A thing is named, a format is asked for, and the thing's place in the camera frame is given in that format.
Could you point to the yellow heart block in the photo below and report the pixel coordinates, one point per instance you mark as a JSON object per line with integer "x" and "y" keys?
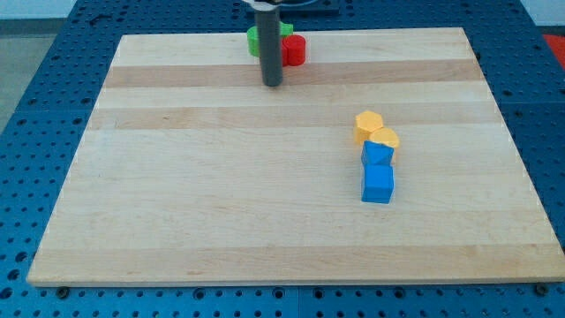
{"x": 385, "y": 136}

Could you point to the blue triangle block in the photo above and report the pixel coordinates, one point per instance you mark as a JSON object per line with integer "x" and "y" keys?
{"x": 376, "y": 154}

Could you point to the yellow hexagon block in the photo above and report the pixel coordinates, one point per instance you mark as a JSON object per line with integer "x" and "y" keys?
{"x": 365, "y": 124}

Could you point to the wooden board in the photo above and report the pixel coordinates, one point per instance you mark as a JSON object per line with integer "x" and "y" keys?
{"x": 191, "y": 172}

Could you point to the blue cube block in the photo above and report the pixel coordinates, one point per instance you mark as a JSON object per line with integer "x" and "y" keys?
{"x": 377, "y": 184}

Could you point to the red cylinder block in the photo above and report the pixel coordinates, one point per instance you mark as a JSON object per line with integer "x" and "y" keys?
{"x": 296, "y": 46}

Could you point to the red block behind pointer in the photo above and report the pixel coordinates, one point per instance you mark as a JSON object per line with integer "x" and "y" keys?
{"x": 284, "y": 53}

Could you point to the green round block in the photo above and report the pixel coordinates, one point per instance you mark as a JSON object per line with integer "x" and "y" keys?
{"x": 252, "y": 37}

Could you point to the green star block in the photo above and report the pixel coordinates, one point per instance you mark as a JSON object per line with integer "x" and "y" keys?
{"x": 286, "y": 29}

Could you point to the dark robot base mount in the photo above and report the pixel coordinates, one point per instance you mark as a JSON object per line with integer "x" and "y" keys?
{"x": 292, "y": 8}

